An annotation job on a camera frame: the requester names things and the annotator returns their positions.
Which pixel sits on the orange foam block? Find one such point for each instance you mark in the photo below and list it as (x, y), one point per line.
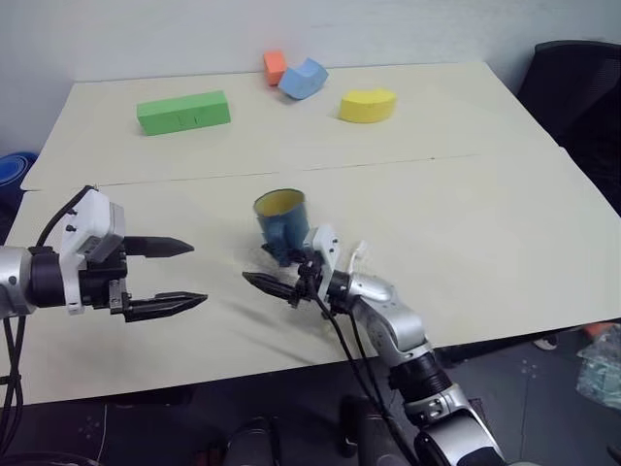
(274, 68)

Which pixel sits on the blue foam curved block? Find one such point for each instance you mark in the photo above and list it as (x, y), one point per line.
(303, 80)

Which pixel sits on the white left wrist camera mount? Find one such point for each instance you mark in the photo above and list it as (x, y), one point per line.
(92, 218)

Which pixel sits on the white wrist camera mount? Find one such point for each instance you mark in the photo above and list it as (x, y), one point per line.
(92, 218)
(324, 247)

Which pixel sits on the black mesh office chair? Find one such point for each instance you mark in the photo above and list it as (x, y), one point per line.
(577, 97)

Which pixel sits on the yellow foam half-round block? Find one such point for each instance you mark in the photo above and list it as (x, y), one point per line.
(366, 107)

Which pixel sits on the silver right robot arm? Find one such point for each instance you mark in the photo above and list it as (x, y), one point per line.
(398, 320)

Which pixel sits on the dark rounded shape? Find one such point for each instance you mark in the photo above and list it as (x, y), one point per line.
(252, 444)

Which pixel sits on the white shoe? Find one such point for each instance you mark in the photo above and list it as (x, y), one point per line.
(545, 342)

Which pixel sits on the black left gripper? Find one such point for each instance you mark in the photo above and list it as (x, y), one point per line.
(102, 284)

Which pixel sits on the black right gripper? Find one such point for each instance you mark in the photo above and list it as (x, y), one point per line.
(310, 279)

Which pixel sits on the orange object on floor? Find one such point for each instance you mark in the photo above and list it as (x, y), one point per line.
(593, 332)

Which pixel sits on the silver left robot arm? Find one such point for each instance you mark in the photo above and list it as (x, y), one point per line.
(14, 277)

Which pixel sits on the blue round container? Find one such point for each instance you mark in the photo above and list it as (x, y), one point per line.
(14, 169)

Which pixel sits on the clear plastic bag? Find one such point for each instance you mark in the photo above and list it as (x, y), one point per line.
(601, 369)

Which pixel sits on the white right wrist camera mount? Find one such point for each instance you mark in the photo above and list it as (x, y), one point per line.
(324, 247)

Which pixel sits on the green foam rectangular block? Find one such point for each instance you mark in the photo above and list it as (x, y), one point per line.
(182, 112)

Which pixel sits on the blue mug yellow inside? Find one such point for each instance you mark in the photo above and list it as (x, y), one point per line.
(286, 213)

